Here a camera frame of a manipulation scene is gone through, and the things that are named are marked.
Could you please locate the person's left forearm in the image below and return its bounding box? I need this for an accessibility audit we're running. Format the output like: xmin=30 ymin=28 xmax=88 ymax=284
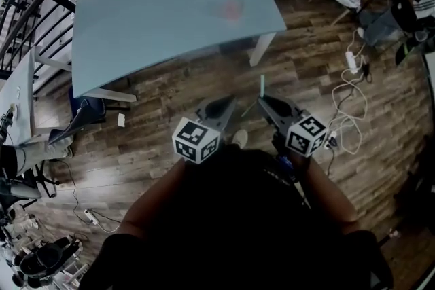
xmin=117 ymin=158 xmax=187 ymax=239

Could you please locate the white cable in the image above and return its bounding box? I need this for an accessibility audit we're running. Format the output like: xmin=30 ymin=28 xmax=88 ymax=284
xmin=330 ymin=29 xmax=370 ymax=156

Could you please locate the person's black top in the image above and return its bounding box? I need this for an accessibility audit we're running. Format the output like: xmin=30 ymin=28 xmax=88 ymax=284
xmin=77 ymin=142 xmax=394 ymax=290

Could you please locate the black office chair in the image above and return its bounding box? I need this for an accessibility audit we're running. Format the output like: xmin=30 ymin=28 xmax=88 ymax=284
xmin=12 ymin=236 xmax=84 ymax=289

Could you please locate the pale green straw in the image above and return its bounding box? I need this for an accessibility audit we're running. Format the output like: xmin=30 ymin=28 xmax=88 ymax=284
xmin=241 ymin=73 xmax=266 ymax=117

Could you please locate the black and white jacket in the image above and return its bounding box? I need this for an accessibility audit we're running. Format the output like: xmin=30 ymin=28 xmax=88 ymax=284
xmin=406 ymin=0 xmax=435 ymax=33

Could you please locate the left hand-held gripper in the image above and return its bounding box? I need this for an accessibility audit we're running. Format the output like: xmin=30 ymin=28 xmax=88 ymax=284
xmin=171 ymin=94 xmax=240 ymax=166

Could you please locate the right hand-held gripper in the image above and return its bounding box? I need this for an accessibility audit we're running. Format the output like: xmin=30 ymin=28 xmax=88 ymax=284
xmin=256 ymin=94 xmax=328 ymax=160

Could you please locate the white power strip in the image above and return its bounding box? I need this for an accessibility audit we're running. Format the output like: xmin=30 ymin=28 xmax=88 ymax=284
xmin=83 ymin=208 xmax=100 ymax=225
xmin=345 ymin=50 xmax=360 ymax=75

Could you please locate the pale side table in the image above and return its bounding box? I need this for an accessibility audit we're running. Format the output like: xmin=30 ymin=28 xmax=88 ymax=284
xmin=0 ymin=46 xmax=52 ymax=149

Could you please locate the black cable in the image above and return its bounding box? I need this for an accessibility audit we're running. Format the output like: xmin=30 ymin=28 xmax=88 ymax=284
xmin=50 ymin=159 xmax=123 ymax=234

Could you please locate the black power adapter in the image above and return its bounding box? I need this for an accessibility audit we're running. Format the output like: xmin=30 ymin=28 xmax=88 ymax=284
xmin=359 ymin=61 xmax=374 ymax=83

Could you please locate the light blue table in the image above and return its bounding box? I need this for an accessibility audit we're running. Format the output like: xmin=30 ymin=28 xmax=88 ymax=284
xmin=70 ymin=0 xmax=288 ymax=103

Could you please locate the white plug with cable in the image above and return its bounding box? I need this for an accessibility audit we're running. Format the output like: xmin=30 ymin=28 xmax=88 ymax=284
xmin=323 ymin=130 xmax=340 ymax=151

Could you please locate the person's light shoe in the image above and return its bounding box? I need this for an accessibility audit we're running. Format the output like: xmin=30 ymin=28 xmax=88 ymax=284
xmin=232 ymin=129 xmax=249 ymax=149

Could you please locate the grey storage box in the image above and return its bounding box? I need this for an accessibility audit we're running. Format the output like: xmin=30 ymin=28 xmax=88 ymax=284
xmin=358 ymin=6 xmax=407 ymax=48

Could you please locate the person's right forearm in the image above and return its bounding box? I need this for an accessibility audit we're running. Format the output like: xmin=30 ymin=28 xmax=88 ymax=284
xmin=294 ymin=153 xmax=362 ymax=234

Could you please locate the dark blue bin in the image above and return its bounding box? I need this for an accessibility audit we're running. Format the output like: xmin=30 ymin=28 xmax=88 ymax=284
xmin=69 ymin=86 xmax=107 ymax=125

